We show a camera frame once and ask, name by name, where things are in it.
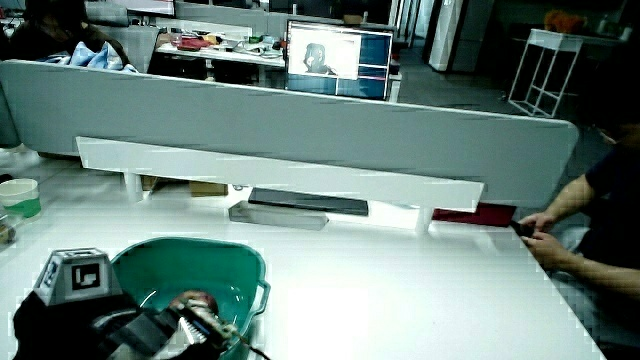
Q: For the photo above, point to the person's right hand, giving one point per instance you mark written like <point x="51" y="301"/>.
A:
<point x="85" y="320"/>

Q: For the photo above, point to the green plastic basin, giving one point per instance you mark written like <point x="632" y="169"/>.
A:
<point x="200" y="265"/>

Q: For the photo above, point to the white desk shelf riser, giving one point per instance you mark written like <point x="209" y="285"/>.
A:
<point x="280" y="175"/>

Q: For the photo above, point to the white metal rack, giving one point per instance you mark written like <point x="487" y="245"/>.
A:
<point x="545" y="70"/>

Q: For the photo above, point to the white and green paper cup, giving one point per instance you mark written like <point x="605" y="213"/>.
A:
<point x="21" y="197"/>

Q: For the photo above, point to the clear plastic container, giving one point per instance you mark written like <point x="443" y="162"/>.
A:
<point x="7" y="230"/>

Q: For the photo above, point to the computer monitor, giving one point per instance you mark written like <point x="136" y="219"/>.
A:
<point x="372" y="55"/>

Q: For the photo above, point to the grey desk partition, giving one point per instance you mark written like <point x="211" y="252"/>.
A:
<point x="300" y="120"/>

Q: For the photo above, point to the cluttered white desk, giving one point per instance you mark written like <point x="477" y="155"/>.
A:
<point x="220" y="47"/>

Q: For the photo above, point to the red apple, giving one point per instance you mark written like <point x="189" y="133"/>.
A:
<point x="201" y="299"/>

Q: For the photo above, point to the black phone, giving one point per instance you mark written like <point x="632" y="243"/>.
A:
<point x="522" y="229"/>

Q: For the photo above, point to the red flat box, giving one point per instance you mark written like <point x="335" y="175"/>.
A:
<point x="480" y="216"/>

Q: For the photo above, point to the black flat keyboard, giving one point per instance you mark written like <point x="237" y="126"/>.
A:
<point x="305" y="201"/>

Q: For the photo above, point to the grey flat box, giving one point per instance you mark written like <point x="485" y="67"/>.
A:
<point x="275" y="215"/>

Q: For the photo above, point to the brown cardboard box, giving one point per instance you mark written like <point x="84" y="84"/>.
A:
<point x="207" y="188"/>

